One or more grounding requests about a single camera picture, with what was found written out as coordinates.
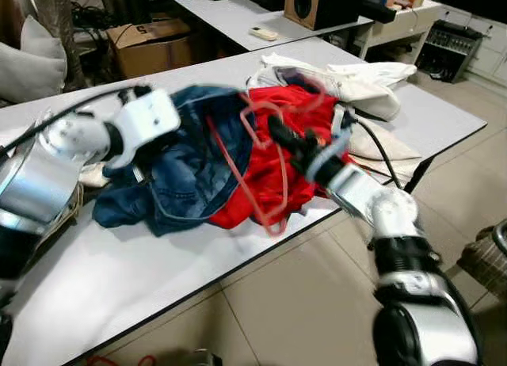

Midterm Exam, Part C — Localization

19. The wicker stool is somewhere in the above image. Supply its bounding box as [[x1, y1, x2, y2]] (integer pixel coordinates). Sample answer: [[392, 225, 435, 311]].
[[44, 182, 85, 236], [458, 222, 507, 297]]

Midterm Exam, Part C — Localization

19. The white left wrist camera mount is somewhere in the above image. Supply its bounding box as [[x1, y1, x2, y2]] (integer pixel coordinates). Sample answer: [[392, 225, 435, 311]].
[[117, 87, 182, 170]]

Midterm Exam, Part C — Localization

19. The grey folding table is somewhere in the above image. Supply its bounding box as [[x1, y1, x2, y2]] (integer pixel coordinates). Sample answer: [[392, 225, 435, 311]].
[[0, 37, 488, 366]]

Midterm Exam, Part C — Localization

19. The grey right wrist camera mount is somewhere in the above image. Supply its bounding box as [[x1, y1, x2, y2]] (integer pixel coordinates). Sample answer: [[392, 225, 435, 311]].
[[307, 105, 355, 186]]

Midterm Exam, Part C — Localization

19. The beige garment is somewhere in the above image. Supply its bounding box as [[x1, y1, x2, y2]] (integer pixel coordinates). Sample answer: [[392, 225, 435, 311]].
[[250, 52, 422, 186]]

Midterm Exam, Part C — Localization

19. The grey pillow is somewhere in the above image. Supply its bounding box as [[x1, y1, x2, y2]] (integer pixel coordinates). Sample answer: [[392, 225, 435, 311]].
[[0, 15, 69, 107]]

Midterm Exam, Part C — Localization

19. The brown cardboard box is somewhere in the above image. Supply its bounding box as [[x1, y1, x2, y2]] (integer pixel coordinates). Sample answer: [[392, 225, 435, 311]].
[[106, 17, 200, 79]]

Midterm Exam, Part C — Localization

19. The white remote control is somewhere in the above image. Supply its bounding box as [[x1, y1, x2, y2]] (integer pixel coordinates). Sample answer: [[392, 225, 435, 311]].
[[249, 26, 280, 42]]

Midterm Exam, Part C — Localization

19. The red fleece garment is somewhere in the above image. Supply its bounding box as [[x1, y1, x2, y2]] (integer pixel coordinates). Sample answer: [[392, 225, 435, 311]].
[[208, 84, 355, 231]]

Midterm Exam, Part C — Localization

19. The red clothes hanger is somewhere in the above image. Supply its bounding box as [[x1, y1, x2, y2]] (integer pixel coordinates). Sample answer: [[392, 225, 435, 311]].
[[204, 71, 337, 238]]

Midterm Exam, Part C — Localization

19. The grey side table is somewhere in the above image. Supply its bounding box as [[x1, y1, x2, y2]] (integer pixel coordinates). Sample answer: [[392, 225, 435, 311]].
[[169, 0, 375, 51]]

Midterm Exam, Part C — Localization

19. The blue denim garment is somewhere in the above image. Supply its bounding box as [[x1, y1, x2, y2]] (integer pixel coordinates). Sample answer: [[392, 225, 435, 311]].
[[92, 84, 272, 238]]

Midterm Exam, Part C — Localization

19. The wooden speaker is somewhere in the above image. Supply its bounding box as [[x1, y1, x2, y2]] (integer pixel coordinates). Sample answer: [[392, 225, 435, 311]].
[[283, 0, 367, 32]]

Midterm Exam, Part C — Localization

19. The black audio mixer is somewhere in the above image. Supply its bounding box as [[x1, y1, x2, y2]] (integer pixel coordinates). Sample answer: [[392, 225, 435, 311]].
[[415, 20, 485, 84]]

